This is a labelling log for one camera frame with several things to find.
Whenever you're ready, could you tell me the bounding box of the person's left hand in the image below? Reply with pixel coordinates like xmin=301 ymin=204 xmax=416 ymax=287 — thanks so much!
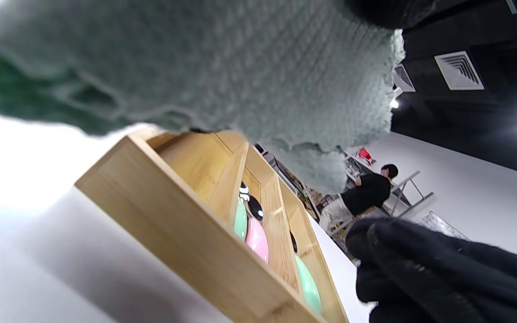
xmin=344 ymin=0 xmax=441 ymax=30

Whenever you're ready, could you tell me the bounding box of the person's right hand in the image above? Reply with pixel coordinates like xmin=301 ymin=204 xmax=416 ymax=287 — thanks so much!
xmin=346 ymin=218 xmax=517 ymax=323

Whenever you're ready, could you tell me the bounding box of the green handled baby spoon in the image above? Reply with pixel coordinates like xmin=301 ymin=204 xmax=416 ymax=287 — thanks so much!
xmin=289 ymin=231 xmax=323 ymax=315
xmin=234 ymin=182 xmax=251 ymax=240

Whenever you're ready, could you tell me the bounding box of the green fish scale cleaning cloth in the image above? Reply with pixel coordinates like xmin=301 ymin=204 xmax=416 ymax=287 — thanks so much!
xmin=0 ymin=0 xmax=406 ymax=196

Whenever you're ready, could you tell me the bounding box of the pink handled baby spoon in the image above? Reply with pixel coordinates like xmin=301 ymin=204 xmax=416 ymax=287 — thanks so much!
xmin=245 ymin=195 xmax=269 ymax=264

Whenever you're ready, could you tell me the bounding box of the white ceiling vent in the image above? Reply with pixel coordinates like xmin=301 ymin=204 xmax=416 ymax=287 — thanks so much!
xmin=434 ymin=51 xmax=486 ymax=91
xmin=393 ymin=64 xmax=416 ymax=93

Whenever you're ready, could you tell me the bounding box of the white storage shelving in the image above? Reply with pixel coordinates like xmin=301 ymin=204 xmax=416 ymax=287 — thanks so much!
xmin=254 ymin=143 xmax=434 ymax=252

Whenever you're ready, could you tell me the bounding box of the wooden three-compartment tray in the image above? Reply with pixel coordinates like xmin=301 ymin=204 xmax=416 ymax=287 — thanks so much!
xmin=75 ymin=126 xmax=349 ymax=323

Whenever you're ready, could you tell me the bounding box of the white printed wall board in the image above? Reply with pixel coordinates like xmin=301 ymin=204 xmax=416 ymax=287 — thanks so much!
xmin=416 ymin=211 xmax=470 ymax=240

